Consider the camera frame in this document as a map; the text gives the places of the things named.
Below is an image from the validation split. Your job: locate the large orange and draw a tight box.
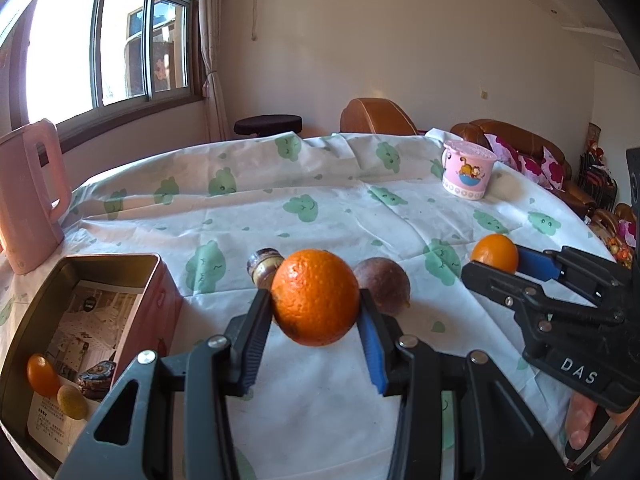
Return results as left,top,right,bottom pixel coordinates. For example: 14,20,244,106
271,249,361,347

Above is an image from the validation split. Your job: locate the round dark stool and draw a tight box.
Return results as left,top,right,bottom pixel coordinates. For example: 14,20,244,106
234,115,303,139

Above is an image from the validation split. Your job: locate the white tablecloth with green clouds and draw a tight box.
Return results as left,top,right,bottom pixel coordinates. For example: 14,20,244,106
0,130,621,480

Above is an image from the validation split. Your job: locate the pink metal tin box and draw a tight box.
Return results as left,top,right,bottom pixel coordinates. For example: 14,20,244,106
0,253,183,476

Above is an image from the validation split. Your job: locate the brown leather sofa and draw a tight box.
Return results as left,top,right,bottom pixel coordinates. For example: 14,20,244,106
450,119,598,218

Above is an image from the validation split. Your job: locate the person's right hand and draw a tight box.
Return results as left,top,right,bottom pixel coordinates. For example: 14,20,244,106
565,391,601,471

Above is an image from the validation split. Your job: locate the beige curtain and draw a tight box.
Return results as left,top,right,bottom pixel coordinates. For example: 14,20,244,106
197,0,232,143

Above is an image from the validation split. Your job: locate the purple passion fruit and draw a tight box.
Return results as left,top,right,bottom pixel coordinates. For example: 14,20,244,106
352,257,412,317

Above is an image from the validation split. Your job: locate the pink cartoon cup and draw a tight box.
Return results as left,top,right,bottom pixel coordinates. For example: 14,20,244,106
441,140,498,201

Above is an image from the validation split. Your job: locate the pink electric kettle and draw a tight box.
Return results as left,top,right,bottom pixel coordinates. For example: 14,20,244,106
0,118,73,276

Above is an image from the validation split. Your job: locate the small tan fruit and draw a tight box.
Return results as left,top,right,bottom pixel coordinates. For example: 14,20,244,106
56,385,88,420

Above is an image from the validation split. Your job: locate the floral pillow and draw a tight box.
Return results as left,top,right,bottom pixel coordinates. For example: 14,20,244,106
484,132,523,172
520,147,567,192

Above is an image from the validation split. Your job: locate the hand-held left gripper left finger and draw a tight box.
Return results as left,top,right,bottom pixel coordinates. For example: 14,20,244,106
54,287,273,480

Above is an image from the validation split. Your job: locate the small orange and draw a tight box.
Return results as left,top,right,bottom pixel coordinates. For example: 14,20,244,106
27,354,62,397
471,233,520,275

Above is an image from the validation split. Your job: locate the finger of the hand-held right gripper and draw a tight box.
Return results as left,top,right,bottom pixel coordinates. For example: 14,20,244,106
461,260,626,357
515,245,633,302

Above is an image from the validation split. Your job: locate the printed paper leaflet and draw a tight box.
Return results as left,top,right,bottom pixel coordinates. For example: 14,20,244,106
27,280,146,453

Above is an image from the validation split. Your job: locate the pile of household items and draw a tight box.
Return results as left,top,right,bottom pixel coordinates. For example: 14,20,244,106
580,122,621,211

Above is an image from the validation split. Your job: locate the sliding glass window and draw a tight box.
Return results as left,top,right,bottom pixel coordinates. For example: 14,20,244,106
0,0,201,136

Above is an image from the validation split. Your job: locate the brown leather armchair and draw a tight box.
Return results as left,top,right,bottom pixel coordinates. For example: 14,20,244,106
340,97,421,137

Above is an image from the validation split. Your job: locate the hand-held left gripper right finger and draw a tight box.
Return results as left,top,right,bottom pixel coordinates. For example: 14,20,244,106
357,287,568,480

